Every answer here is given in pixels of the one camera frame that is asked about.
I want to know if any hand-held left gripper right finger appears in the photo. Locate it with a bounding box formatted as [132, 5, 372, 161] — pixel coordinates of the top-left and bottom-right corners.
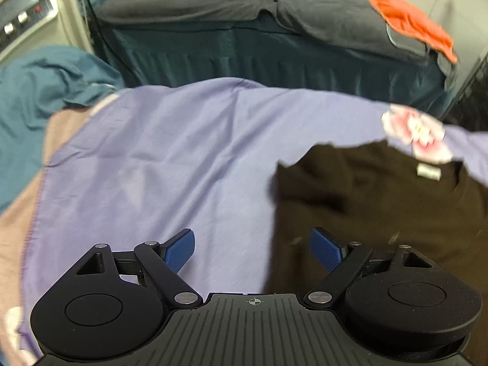
[304, 228, 437, 309]

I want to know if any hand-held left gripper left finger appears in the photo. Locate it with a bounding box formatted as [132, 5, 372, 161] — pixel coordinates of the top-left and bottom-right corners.
[75, 229, 203, 308]

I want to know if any dark brown shirt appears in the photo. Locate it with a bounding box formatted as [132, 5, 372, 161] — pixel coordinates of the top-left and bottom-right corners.
[263, 139, 488, 294]

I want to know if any purple floral bedsheet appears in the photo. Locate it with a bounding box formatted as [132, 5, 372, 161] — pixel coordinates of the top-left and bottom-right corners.
[0, 77, 488, 363]

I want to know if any teal bed skirt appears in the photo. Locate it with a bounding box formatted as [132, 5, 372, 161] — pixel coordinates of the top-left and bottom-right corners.
[93, 27, 456, 120]

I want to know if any teal blanket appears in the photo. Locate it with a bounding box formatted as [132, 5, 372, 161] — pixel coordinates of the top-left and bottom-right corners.
[0, 45, 126, 214]

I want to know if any orange cloth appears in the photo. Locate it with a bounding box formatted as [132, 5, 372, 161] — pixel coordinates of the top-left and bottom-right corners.
[368, 0, 459, 64]

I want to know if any dark grey blanket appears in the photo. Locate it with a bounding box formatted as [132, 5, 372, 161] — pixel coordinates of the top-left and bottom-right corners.
[93, 0, 458, 84]

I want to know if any white appliance with buttons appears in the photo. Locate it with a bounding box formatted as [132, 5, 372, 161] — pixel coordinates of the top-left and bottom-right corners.
[0, 0, 95, 62]

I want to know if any black cable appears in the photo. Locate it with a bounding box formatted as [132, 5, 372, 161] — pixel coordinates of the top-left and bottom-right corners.
[74, 0, 132, 84]

